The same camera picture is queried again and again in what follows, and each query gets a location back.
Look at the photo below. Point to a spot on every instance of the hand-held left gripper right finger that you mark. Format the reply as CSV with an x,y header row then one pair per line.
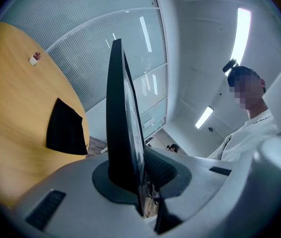
x,y
197,180

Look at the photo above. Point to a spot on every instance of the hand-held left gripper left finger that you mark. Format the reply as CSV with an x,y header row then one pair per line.
x,y
80,195

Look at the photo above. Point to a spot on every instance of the round wooden table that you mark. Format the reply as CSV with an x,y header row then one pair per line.
x,y
18,108

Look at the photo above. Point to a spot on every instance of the long ceiling light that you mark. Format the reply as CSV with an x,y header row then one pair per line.
x,y
241,33
204,117

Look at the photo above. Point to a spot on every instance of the black cloth pouch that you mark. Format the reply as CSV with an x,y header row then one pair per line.
x,y
66,130

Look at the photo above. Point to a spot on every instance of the person in white shirt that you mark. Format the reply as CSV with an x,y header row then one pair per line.
x,y
249,137

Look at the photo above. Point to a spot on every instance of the white door lock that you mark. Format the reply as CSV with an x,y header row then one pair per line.
x,y
148,123

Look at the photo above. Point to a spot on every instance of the person's head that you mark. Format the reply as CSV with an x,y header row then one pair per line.
x,y
248,93

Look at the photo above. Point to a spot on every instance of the small potted plant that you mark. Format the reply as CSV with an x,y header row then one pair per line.
x,y
33,60

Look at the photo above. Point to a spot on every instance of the black head-worn camera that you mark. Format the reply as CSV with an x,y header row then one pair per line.
x,y
230,65

